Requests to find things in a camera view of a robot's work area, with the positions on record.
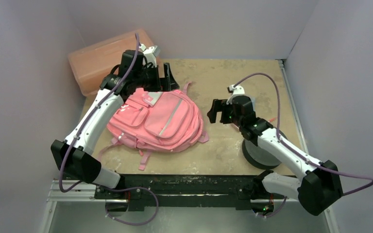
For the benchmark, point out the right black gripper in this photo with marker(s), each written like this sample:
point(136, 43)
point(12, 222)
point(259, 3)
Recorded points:
point(224, 111)

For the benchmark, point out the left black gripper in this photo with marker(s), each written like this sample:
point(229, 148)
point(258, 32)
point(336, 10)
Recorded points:
point(166, 83)

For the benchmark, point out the pink student backpack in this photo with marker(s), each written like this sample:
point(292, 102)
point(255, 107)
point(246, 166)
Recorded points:
point(157, 122)

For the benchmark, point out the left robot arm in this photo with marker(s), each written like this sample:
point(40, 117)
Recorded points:
point(73, 155)

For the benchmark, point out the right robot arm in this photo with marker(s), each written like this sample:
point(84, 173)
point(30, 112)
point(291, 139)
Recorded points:
point(316, 185)

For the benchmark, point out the dark grey tape roll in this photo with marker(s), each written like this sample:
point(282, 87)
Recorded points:
point(259, 157)

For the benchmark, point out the orange translucent plastic box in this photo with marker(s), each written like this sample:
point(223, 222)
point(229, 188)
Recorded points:
point(91, 64)

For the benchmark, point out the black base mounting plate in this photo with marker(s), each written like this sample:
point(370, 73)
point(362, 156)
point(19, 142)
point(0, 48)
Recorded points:
point(134, 192)

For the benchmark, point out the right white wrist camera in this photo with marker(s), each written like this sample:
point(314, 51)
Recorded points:
point(234, 91)

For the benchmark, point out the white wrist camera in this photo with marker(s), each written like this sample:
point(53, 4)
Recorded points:
point(150, 54)
point(234, 91)

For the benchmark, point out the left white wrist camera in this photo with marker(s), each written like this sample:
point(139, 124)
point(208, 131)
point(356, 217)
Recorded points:
point(150, 54)

